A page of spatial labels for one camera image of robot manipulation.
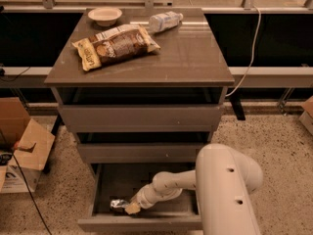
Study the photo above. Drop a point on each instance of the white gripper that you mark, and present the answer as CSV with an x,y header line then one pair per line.
x,y
142,198

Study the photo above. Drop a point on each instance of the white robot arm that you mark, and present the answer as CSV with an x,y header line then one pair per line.
x,y
223,179

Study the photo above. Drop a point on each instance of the grey bottom drawer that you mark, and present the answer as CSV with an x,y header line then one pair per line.
x,y
122,181

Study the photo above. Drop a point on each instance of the grey drawer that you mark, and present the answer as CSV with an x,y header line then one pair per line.
x,y
122,181
141,147
163,109

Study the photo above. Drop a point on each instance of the grey middle drawer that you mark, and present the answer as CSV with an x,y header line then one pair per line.
x,y
141,147

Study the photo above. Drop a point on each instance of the grey drawer cabinet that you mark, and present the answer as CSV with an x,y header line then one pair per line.
x,y
188,57

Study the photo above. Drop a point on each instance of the grey top drawer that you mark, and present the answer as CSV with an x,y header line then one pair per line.
x,y
163,109

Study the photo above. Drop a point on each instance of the open cardboard box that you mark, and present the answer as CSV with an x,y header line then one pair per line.
x,y
25,147

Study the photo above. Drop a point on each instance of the brown yellow chip bag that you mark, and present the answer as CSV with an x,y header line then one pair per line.
x,y
114,45

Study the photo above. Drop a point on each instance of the clear plastic water bottle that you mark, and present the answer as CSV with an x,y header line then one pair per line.
x,y
164,21

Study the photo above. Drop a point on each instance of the white paper bowl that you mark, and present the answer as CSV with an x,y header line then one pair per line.
x,y
105,16

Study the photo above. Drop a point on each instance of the cardboard box at right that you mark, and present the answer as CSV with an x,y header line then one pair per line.
x,y
306,117

